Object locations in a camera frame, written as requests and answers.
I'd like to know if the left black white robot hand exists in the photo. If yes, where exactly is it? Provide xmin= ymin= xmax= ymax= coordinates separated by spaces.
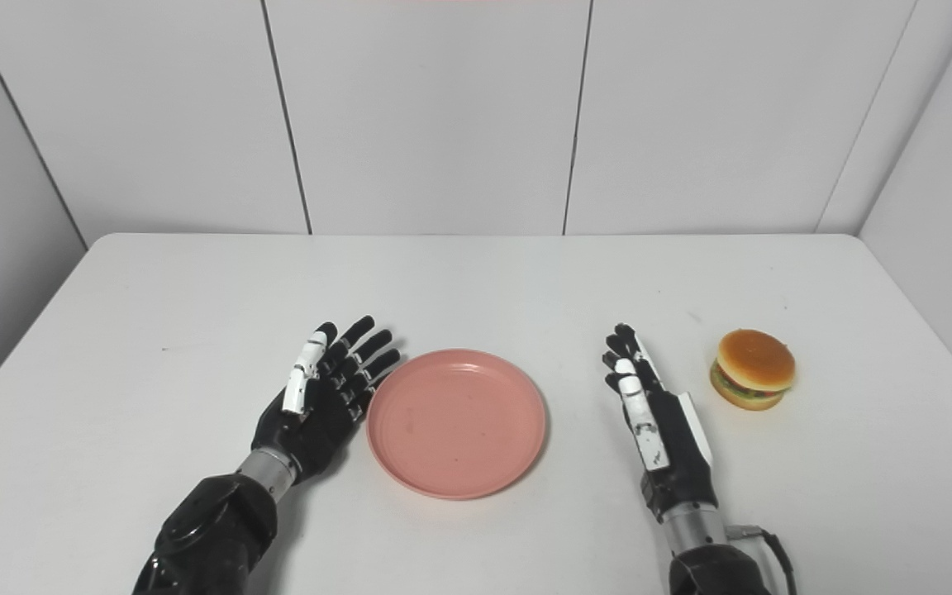
xmin=250 ymin=315 xmax=402 ymax=484

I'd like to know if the toy hamburger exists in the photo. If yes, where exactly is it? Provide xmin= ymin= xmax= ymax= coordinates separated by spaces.
xmin=709 ymin=329 xmax=797 ymax=412

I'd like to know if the pink round plate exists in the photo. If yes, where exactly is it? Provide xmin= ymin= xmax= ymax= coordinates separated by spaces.
xmin=366 ymin=348 xmax=548 ymax=501

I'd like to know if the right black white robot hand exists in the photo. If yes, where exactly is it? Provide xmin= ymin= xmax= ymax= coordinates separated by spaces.
xmin=602 ymin=323 xmax=719 ymax=523

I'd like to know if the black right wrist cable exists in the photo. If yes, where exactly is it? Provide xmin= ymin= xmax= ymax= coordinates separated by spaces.
xmin=728 ymin=525 xmax=799 ymax=595

